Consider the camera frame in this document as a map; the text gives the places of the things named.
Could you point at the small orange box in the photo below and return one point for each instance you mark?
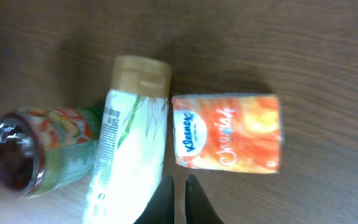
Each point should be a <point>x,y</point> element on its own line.
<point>236,132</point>

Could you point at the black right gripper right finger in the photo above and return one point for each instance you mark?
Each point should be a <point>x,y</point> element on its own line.
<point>198,208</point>

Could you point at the white cream tube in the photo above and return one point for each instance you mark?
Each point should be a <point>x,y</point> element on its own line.
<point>132,140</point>

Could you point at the green lid jar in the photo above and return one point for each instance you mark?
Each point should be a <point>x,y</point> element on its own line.
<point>42,149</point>

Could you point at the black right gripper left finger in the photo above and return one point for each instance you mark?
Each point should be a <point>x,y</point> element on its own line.
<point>160,208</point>

